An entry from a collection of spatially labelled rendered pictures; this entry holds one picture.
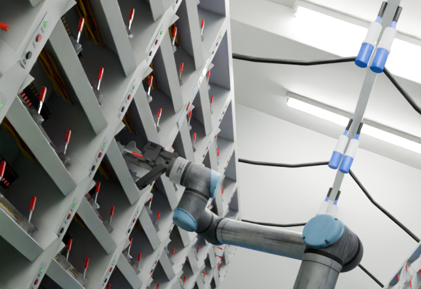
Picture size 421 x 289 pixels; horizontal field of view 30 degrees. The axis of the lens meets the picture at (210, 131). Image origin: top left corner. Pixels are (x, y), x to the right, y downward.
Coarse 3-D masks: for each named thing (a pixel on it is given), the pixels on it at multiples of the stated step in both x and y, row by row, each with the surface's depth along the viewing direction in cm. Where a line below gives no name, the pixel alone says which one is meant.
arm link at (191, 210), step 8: (184, 192) 265; (192, 192) 263; (200, 192) 263; (184, 200) 263; (192, 200) 262; (200, 200) 263; (208, 200) 266; (176, 208) 263; (184, 208) 261; (192, 208) 261; (200, 208) 263; (176, 216) 261; (184, 216) 260; (192, 216) 261; (200, 216) 263; (208, 216) 266; (176, 224) 266; (184, 224) 261; (192, 224) 261; (200, 224) 264; (208, 224) 266
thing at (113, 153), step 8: (120, 128) 236; (112, 144) 239; (112, 152) 243; (120, 152) 248; (104, 160) 273; (112, 160) 247; (120, 160) 252; (104, 168) 282; (112, 168) 281; (120, 168) 257; (128, 168) 296; (120, 176) 262; (128, 176) 267; (128, 184) 273; (128, 192) 278; (136, 192) 284; (144, 192) 292; (136, 200) 290
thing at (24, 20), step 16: (0, 0) 162; (16, 0) 162; (48, 0) 162; (64, 0) 169; (0, 16) 160; (16, 16) 160; (32, 16) 160; (0, 32) 159; (16, 32) 159; (32, 32) 161; (48, 32) 168; (16, 48) 157; (16, 64) 159; (32, 64) 166; (0, 80) 155; (16, 80) 162
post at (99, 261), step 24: (216, 24) 317; (216, 48) 322; (192, 72) 310; (168, 96) 306; (168, 120) 302; (144, 144) 299; (120, 192) 292; (120, 216) 289; (72, 240) 286; (96, 240) 286; (96, 264) 283; (48, 288) 280
